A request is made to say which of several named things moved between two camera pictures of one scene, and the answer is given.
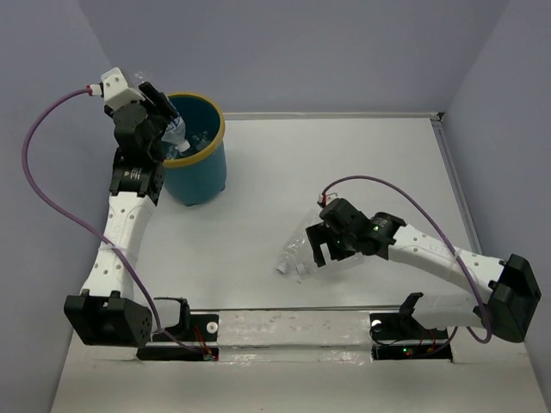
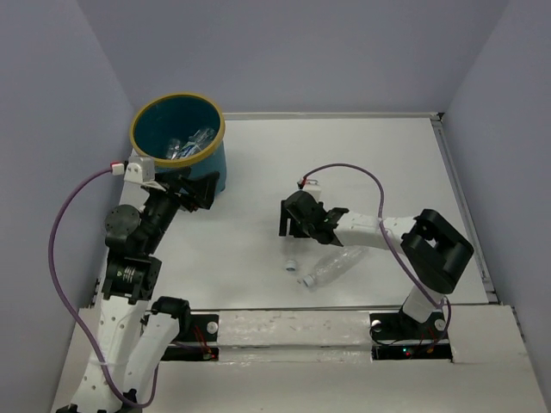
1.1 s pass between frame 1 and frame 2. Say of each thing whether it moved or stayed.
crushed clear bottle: stayed
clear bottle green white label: moved
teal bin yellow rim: stayed
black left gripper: moved
